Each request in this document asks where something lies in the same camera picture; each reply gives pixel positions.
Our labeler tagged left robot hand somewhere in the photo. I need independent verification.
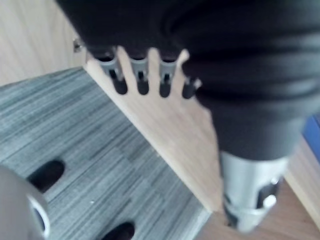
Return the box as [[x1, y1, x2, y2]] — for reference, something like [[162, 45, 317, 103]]
[[56, 0, 320, 234]]

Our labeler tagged light wood cabinet door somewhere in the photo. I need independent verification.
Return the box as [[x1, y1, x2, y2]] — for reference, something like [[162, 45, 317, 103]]
[[83, 46, 225, 215]]

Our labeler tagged blue folder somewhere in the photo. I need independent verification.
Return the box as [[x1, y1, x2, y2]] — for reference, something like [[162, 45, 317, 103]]
[[301, 114, 320, 149]]

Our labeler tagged light wood cabinet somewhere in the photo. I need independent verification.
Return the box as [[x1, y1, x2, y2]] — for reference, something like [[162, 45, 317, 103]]
[[0, 0, 320, 240]]

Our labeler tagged dark robot foot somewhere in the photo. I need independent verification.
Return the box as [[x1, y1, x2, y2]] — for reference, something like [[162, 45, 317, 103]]
[[101, 221, 136, 240], [26, 159, 66, 194]]

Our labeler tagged silver robot leg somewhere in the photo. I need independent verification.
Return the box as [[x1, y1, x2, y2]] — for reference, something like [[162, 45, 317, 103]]
[[0, 164, 51, 240]]

